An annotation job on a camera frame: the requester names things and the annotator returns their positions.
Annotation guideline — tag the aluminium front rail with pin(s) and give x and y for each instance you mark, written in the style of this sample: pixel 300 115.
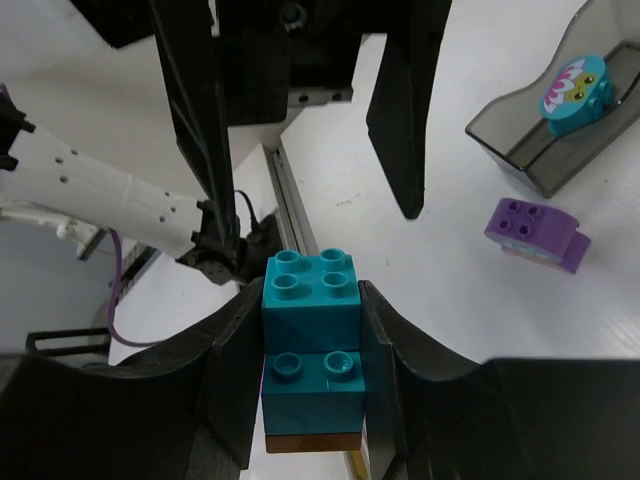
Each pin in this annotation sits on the aluminium front rail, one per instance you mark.
pixel 294 226

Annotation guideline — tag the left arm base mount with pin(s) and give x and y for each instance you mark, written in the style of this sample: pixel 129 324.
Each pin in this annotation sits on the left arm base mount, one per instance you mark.
pixel 254 250

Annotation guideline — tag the teal arch lego brick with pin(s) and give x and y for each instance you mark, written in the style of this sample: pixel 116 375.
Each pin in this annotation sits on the teal arch lego brick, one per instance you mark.
pixel 578 96

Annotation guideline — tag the orange lego base plate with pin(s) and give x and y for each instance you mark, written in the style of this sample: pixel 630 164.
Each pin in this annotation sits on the orange lego base plate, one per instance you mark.
pixel 313 443

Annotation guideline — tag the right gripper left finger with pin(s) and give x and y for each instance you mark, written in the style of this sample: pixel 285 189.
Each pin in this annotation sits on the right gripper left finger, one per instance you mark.
pixel 182 409

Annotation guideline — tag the teal stepped lego brick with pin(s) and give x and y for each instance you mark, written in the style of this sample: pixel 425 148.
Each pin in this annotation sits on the teal stepped lego brick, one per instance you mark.
pixel 311 314

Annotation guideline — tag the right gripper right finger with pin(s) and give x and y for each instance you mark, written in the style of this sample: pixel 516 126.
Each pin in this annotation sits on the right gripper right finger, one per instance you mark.
pixel 431 413

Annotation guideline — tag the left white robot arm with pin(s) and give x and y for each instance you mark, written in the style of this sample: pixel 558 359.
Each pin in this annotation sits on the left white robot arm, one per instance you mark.
pixel 42 172

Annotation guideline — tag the purple arch lego brick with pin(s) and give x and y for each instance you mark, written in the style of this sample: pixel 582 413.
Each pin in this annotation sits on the purple arch lego brick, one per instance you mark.
pixel 538 232

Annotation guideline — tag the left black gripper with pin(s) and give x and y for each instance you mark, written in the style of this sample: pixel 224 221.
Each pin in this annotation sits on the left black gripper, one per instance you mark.
pixel 248 62

